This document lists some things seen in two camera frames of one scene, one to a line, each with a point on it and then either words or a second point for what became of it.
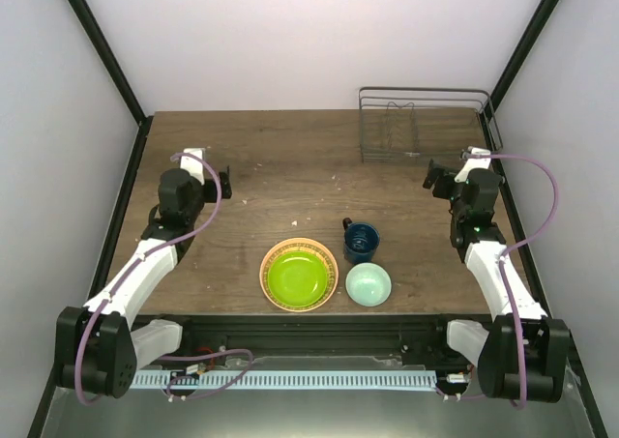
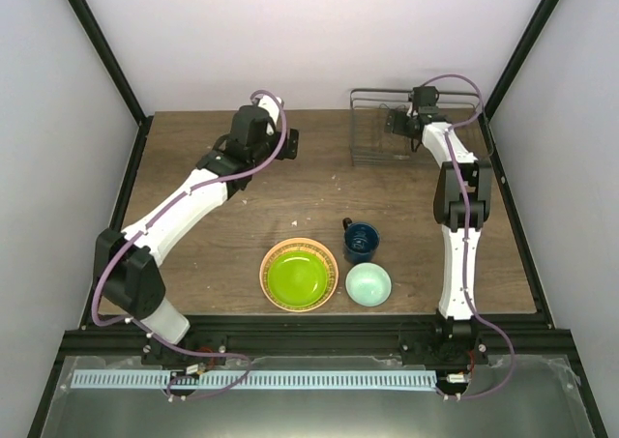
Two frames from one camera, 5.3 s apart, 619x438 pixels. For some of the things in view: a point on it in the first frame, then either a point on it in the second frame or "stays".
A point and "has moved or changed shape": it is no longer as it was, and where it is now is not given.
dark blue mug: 361,241 stays
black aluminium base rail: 421,335 stays
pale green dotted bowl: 368,284 stays
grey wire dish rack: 425,125 has moved or changed shape
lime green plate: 297,278 stays
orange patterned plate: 300,245 stays
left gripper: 225,184 to 291,143
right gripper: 444,176 to 396,128
